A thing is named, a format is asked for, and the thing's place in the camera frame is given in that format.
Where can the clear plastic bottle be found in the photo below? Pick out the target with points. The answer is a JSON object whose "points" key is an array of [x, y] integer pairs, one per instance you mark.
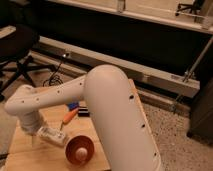
{"points": [[52, 135]]}

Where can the black rectangular box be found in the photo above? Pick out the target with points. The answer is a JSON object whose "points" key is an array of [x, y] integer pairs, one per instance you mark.
{"points": [[83, 112]]}

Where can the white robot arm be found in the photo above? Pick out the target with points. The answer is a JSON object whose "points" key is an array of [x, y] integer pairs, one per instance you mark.
{"points": [[116, 114]]}

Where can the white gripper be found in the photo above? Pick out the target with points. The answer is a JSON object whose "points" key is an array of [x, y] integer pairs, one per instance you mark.
{"points": [[31, 124]]}

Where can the red ceramic bowl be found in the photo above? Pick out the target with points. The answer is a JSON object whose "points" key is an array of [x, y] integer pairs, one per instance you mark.
{"points": [[79, 150]]}

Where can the black office chair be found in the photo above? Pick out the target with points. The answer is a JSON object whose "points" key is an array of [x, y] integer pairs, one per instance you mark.
{"points": [[14, 55]]}

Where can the wooden table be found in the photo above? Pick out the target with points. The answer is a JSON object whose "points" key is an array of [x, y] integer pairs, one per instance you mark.
{"points": [[40, 153]]}

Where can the blue cloth piece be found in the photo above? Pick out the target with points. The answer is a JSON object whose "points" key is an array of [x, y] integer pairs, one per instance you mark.
{"points": [[72, 106]]}

